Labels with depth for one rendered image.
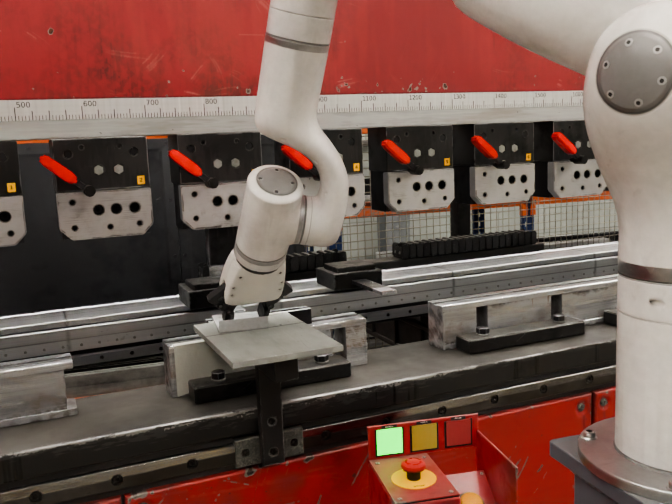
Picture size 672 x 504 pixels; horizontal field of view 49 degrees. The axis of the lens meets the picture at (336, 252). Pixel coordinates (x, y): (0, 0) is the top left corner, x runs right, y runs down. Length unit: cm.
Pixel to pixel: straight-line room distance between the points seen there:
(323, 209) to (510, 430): 68
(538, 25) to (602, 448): 42
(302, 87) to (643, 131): 52
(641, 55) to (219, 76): 84
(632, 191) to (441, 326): 91
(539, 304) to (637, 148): 106
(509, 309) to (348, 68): 63
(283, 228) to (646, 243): 56
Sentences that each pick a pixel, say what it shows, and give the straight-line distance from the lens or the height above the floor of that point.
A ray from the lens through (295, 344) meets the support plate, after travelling 118.
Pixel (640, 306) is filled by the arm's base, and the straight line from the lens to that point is 72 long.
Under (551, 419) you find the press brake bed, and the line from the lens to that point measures 162.
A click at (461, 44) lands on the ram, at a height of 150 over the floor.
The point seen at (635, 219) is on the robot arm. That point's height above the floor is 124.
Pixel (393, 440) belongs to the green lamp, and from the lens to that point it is 129.
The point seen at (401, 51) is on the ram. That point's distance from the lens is 145.
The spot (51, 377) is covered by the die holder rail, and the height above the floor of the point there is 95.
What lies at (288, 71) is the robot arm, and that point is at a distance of 102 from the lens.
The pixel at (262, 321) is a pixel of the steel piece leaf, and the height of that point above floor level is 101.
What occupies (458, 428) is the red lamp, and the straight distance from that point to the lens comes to 132.
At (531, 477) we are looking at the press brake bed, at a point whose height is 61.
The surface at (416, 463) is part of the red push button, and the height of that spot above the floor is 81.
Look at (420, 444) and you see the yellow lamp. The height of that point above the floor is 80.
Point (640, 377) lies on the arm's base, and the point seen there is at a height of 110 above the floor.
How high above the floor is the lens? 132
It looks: 9 degrees down
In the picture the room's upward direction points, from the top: 2 degrees counter-clockwise
